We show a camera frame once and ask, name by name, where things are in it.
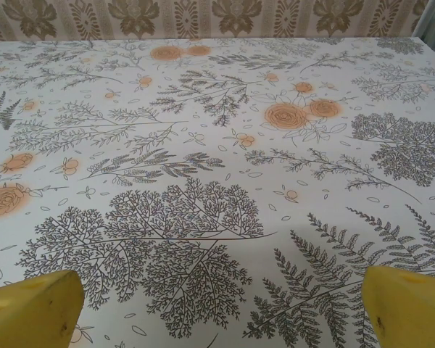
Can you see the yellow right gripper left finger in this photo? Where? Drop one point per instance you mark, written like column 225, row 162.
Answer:
column 32, row 311

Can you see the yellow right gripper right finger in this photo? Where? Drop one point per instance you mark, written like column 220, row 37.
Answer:
column 409, row 311

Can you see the aluminium right upright post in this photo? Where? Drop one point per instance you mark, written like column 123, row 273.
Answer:
column 431, row 18

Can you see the floral patterned tablecloth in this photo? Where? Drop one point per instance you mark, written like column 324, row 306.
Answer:
column 217, row 145

